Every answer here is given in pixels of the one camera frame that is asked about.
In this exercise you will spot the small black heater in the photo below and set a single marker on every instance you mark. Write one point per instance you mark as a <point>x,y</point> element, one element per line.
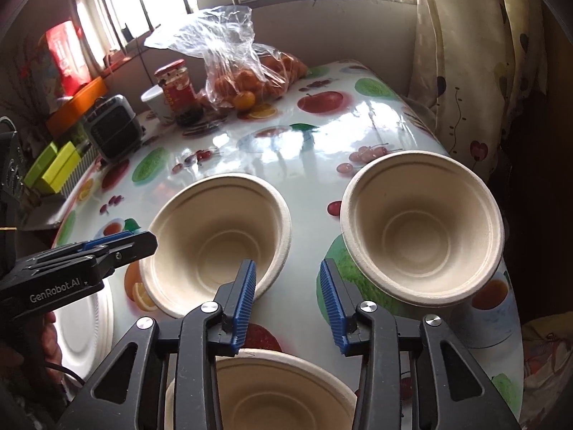
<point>112,127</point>

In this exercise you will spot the white paper plate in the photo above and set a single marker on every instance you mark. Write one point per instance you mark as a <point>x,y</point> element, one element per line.
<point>85,332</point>

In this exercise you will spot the white paper cup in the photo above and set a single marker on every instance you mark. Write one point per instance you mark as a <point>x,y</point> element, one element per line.
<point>154,98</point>

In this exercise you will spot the grey striped tray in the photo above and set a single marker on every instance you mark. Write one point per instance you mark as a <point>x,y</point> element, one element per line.
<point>88,155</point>

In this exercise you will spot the large beige bowl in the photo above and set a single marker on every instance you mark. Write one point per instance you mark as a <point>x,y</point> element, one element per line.
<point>261,389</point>

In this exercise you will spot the floral beige curtain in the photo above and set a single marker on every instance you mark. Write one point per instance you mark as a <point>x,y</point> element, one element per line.
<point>475,62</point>

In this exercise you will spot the red labelled jar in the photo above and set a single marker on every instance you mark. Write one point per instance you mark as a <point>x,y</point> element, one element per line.
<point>178,90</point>

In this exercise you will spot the orange storage box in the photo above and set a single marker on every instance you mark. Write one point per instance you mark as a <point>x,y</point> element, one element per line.
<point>72,110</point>

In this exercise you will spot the lower yellow-green box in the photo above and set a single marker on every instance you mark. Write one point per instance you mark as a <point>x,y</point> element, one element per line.
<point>58,172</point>

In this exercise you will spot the upper green box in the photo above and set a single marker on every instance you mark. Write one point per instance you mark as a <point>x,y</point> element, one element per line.
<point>41,164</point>

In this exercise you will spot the small beige paper bowl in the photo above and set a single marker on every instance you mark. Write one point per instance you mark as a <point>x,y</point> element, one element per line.
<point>423,228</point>

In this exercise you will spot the person's left hand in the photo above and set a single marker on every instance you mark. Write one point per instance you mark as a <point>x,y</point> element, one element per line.
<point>25,351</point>

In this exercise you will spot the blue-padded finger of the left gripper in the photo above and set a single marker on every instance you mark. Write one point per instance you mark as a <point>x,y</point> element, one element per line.
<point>106,240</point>

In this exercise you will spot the clear bag of oranges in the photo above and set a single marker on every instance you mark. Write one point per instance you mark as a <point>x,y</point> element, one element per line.
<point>223,37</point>

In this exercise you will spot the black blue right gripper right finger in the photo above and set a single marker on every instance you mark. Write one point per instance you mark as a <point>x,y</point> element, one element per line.
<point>450,390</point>

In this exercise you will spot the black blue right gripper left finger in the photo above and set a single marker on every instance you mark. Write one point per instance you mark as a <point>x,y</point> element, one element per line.
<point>128,390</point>

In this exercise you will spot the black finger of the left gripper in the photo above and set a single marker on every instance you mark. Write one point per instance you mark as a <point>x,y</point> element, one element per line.
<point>128,250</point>

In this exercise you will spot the red gift bag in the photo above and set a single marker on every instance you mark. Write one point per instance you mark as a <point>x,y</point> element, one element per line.
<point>62,66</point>

